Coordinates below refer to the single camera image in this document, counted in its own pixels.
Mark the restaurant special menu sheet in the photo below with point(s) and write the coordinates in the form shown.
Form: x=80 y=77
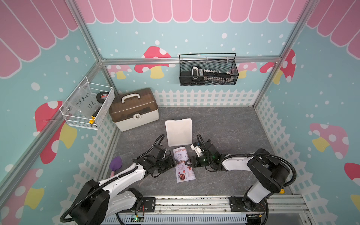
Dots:
x=184 y=173

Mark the black tape roll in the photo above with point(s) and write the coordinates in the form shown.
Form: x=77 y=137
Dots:
x=101 y=97

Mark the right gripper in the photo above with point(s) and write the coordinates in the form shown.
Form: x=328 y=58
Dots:
x=193 y=161

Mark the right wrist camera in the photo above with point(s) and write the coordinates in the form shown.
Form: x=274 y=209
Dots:
x=197 y=149

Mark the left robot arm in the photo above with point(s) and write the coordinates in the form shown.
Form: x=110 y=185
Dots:
x=100 y=199

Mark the black socket set tool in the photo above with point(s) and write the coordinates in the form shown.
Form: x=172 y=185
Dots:
x=199 y=74

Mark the clear acrylic wall bin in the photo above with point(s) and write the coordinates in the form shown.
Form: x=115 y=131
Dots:
x=78 y=108

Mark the black wire mesh basket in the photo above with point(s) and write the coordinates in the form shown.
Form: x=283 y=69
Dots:
x=223 y=62

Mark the brown and white toolbox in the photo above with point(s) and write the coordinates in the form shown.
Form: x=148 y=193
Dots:
x=134 y=109

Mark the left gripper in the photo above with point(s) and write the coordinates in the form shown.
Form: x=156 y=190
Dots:
x=170 y=163

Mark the yellow black screwdriver in bin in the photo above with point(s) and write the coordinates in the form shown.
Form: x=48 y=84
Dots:
x=93 y=117

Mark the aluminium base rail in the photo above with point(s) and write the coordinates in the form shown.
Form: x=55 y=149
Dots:
x=276 y=204

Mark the white narrow menu rack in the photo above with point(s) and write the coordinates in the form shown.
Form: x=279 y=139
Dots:
x=179 y=132

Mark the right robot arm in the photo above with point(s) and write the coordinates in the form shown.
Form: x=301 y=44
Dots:
x=272 y=172

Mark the green lit circuit board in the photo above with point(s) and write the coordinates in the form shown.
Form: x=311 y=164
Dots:
x=136 y=219

